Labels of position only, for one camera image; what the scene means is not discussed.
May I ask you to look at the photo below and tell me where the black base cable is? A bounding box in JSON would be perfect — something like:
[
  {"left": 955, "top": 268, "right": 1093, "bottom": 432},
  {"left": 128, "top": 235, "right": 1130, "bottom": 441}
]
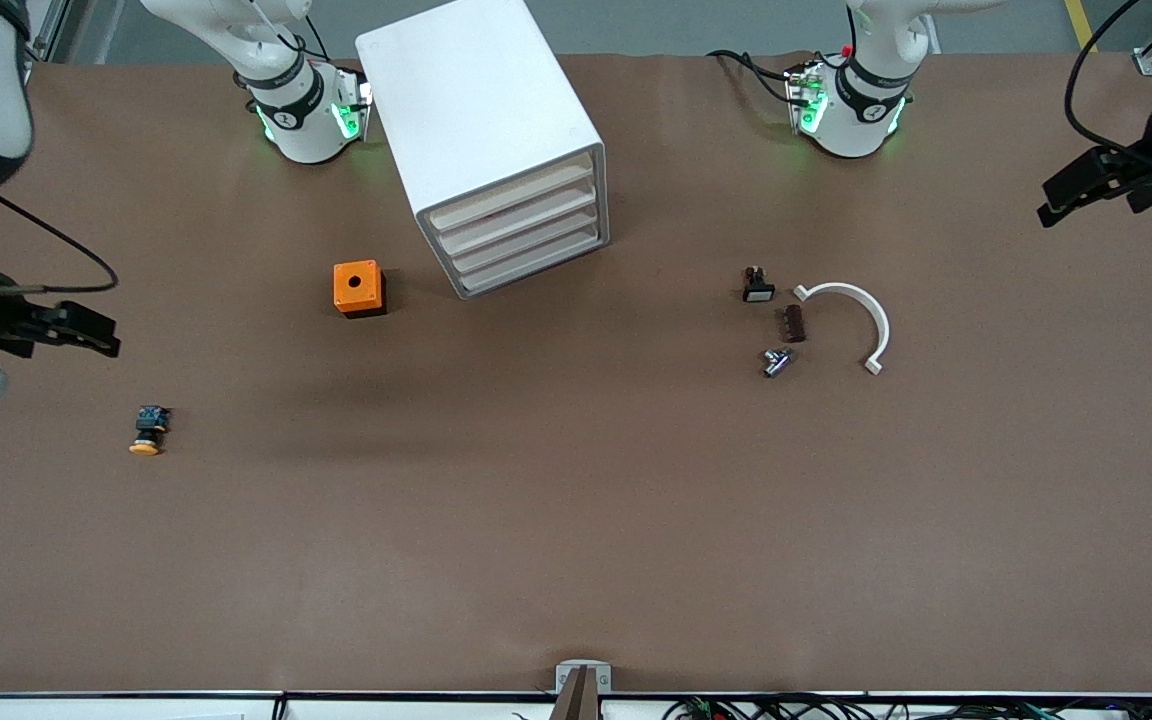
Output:
[{"left": 706, "top": 48, "right": 799, "bottom": 83}]

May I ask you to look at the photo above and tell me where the metal bracket plate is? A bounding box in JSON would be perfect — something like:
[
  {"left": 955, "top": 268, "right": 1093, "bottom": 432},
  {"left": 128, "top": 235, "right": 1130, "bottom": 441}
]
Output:
[{"left": 555, "top": 660, "right": 613, "bottom": 695}]

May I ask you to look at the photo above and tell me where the white table edge rail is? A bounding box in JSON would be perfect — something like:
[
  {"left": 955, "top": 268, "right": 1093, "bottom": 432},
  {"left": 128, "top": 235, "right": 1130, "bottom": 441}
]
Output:
[{"left": 0, "top": 692, "right": 1152, "bottom": 720}]

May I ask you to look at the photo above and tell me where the white curved plastic clamp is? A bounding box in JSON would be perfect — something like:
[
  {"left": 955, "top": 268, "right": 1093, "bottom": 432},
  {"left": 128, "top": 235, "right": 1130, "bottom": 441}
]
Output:
[{"left": 793, "top": 282, "right": 892, "bottom": 376}]

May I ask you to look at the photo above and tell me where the black cable bundle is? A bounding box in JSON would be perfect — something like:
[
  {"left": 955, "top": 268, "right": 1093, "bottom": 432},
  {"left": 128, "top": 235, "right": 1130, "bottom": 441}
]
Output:
[{"left": 664, "top": 695, "right": 1152, "bottom": 720}]

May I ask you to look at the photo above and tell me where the yellow push button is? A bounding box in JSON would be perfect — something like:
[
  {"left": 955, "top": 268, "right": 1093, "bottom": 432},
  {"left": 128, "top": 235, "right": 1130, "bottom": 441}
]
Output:
[{"left": 128, "top": 404, "right": 173, "bottom": 458}]

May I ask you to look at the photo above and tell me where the orange button enclosure box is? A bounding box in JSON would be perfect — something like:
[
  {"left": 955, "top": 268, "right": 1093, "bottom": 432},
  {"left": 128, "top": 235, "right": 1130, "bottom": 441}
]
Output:
[{"left": 333, "top": 260, "right": 387, "bottom": 319}]

